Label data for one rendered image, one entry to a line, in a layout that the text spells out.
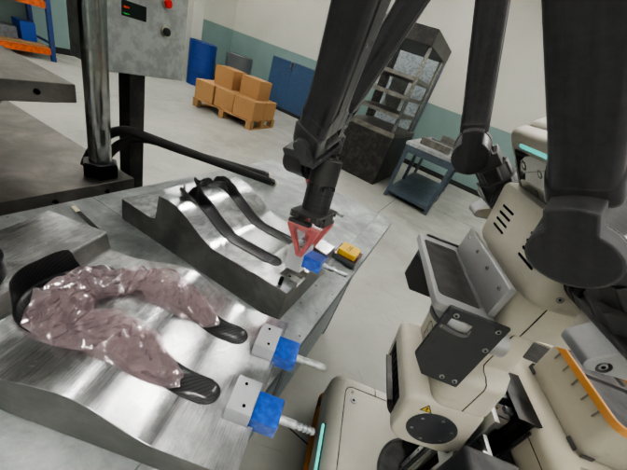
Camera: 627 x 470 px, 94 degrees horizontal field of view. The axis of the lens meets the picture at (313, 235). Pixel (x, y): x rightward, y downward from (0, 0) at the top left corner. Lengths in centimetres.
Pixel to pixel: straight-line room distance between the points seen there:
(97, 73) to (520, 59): 671
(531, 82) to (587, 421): 651
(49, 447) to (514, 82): 707
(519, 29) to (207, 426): 712
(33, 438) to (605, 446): 93
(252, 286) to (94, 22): 76
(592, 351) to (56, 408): 62
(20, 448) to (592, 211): 66
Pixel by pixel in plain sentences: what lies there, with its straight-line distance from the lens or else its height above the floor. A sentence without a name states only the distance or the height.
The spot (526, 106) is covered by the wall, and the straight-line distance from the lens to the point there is 703.
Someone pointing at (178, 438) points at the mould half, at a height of 85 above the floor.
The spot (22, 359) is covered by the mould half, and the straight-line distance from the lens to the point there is 54.
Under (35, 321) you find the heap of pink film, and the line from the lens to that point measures 56.
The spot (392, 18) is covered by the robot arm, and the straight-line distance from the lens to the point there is 74.
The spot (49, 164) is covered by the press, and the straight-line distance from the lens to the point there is 123.
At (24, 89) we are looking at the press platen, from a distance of 107.
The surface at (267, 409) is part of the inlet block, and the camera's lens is 49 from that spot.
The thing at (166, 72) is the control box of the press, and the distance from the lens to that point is 134.
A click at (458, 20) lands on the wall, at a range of 730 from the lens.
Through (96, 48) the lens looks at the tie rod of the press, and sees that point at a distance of 105.
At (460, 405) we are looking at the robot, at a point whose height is 83.
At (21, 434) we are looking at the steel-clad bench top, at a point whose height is 80.
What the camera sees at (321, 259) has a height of 96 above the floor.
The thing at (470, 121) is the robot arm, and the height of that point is 129.
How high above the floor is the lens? 129
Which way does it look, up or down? 29 degrees down
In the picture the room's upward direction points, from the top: 20 degrees clockwise
